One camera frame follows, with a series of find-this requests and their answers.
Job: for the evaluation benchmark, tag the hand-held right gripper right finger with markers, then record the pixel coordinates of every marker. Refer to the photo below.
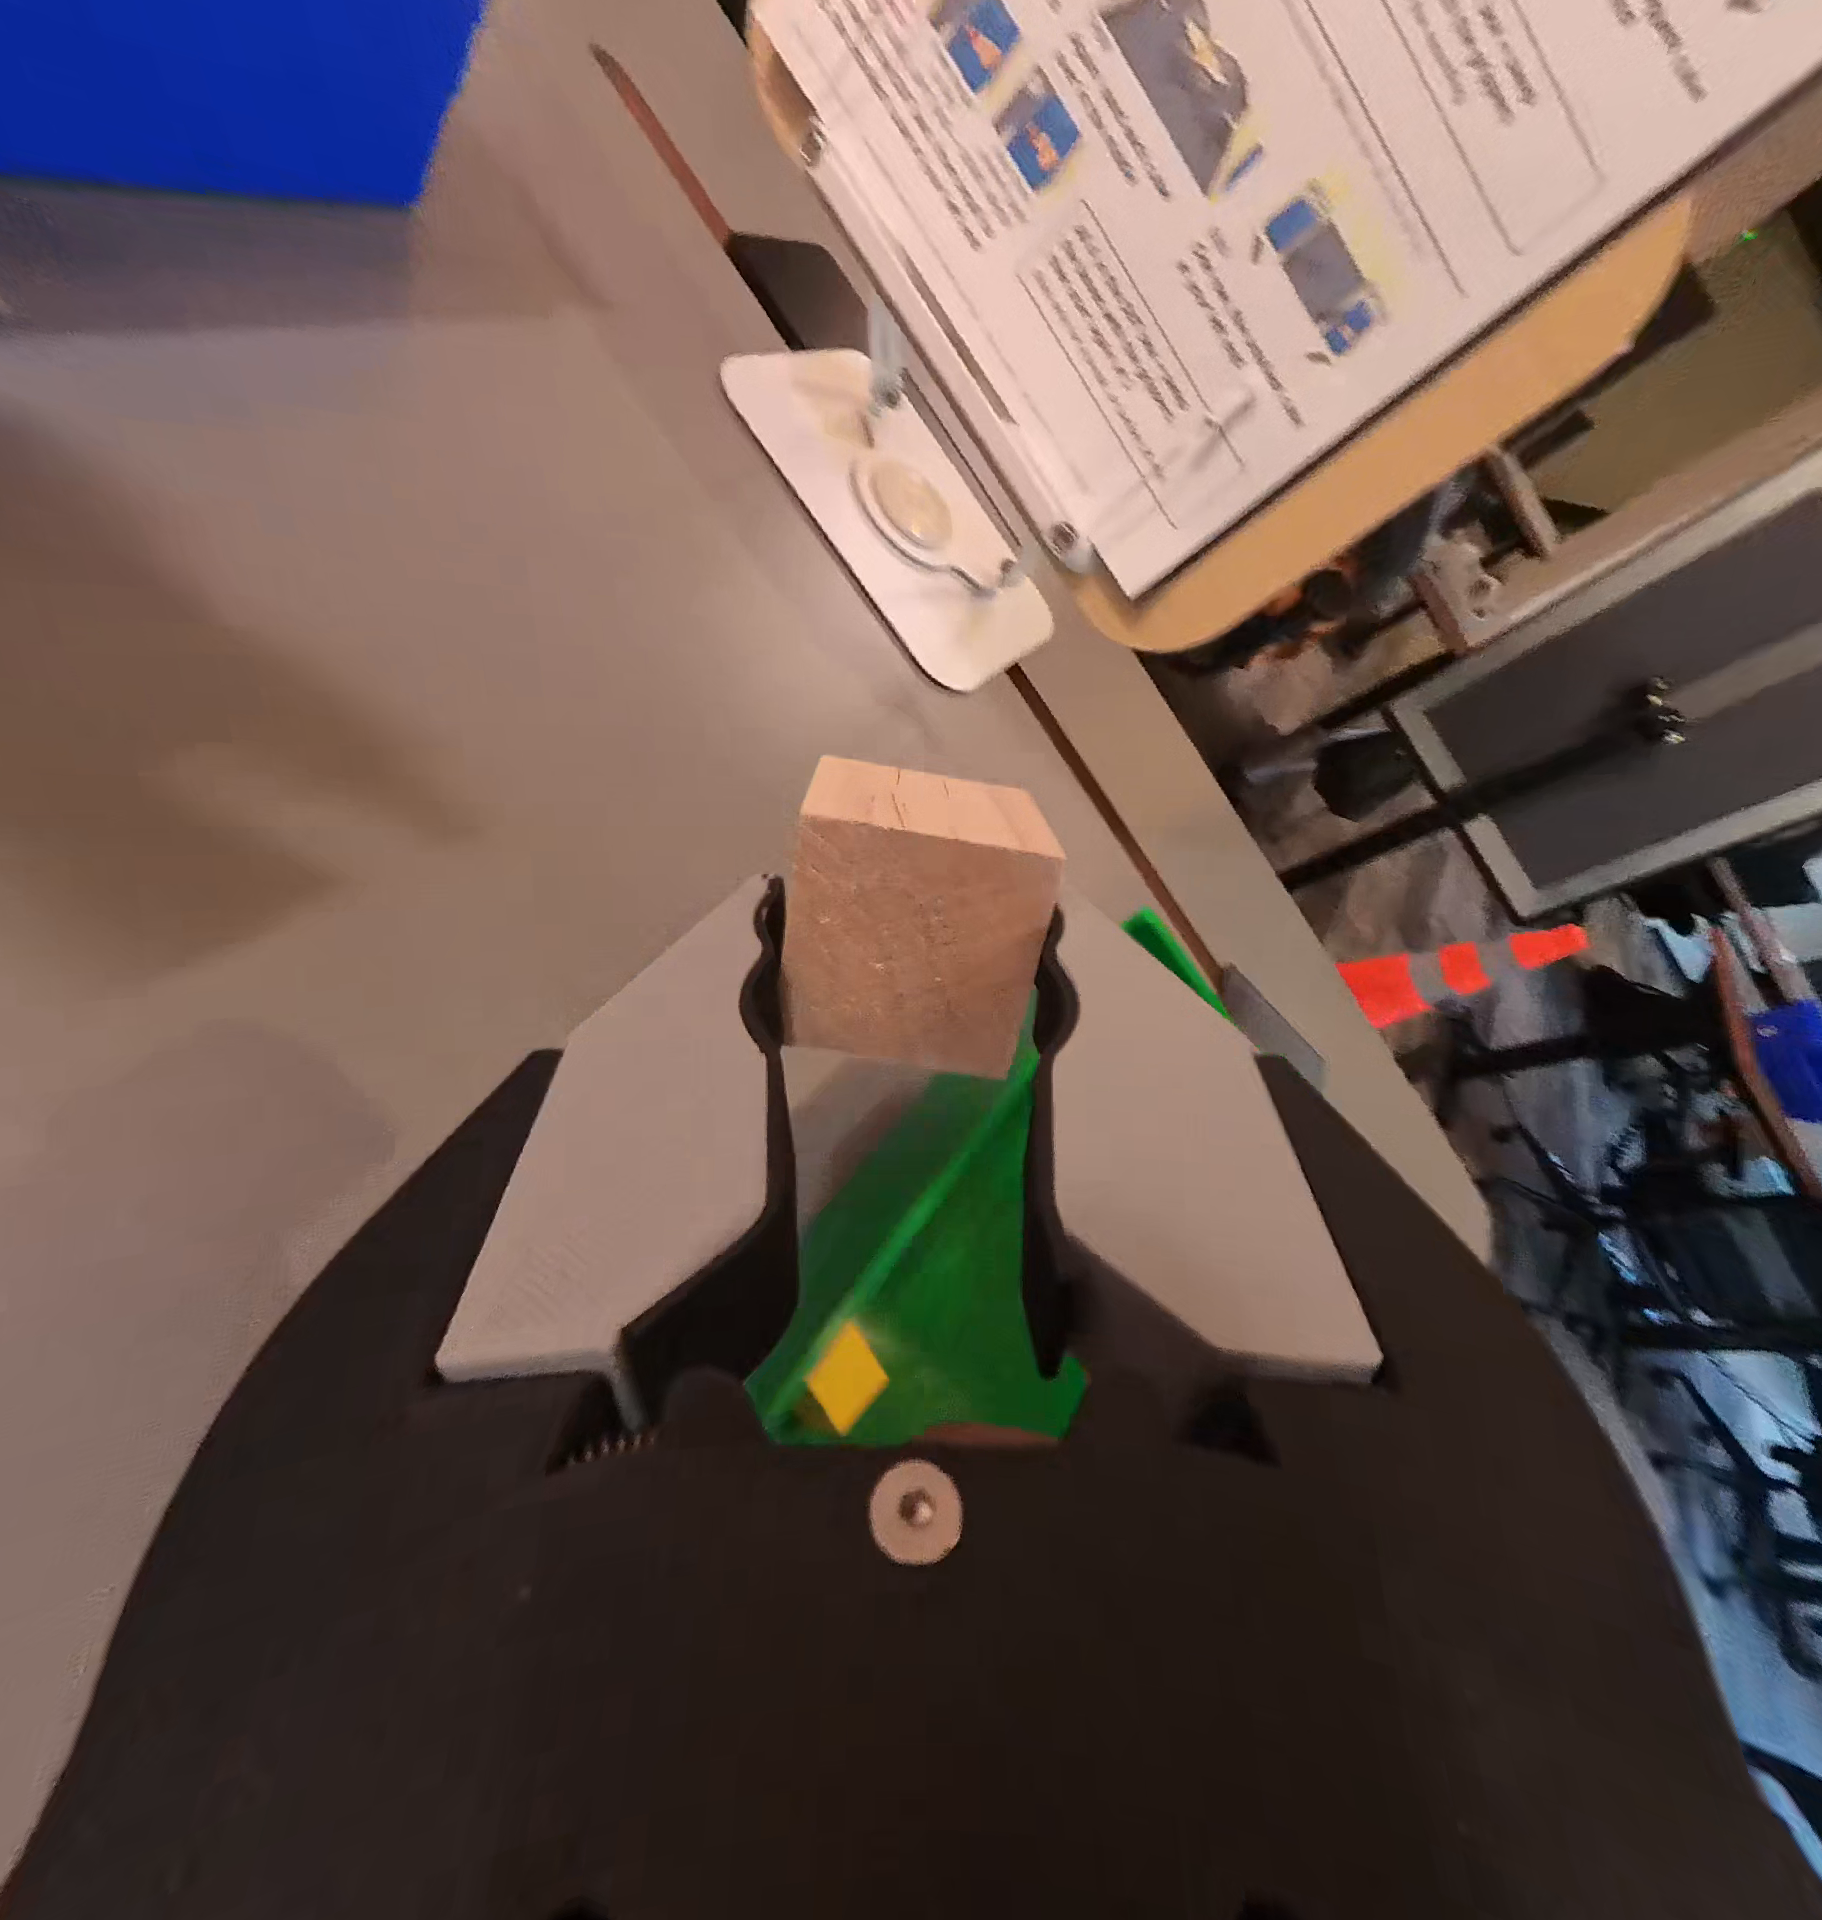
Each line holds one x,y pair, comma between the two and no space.
1197,1201

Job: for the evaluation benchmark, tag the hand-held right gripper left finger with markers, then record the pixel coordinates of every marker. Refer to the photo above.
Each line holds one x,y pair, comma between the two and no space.
626,1170

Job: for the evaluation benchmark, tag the green plastic bin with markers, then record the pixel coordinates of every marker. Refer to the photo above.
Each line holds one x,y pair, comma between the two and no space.
941,1276

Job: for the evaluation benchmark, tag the yellow wooden cube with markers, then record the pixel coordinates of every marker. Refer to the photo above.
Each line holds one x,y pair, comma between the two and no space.
847,1377

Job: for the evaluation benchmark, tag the medium natural wooden cube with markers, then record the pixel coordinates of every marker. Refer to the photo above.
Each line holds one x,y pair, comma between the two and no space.
913,931

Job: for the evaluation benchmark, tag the blue plastic bin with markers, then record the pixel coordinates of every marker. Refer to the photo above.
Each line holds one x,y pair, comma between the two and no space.
222,91

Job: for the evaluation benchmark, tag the grey desk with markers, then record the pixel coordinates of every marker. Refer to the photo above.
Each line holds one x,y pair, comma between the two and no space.
326,675

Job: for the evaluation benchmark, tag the orange traffic cone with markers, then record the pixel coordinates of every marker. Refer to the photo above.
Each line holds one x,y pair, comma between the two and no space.
1452,971

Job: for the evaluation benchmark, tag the small blue bin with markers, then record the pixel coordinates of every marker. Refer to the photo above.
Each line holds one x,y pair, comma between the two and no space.
1809,1062

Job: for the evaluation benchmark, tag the grey framed monitor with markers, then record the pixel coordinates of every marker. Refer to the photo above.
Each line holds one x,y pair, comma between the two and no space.
1647,705

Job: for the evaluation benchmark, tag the instruction sheet on stand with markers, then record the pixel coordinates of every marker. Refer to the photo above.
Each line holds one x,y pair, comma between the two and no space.
1452,435

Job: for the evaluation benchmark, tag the printed instruction sheet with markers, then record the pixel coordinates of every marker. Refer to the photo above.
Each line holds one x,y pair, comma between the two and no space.
1228,196

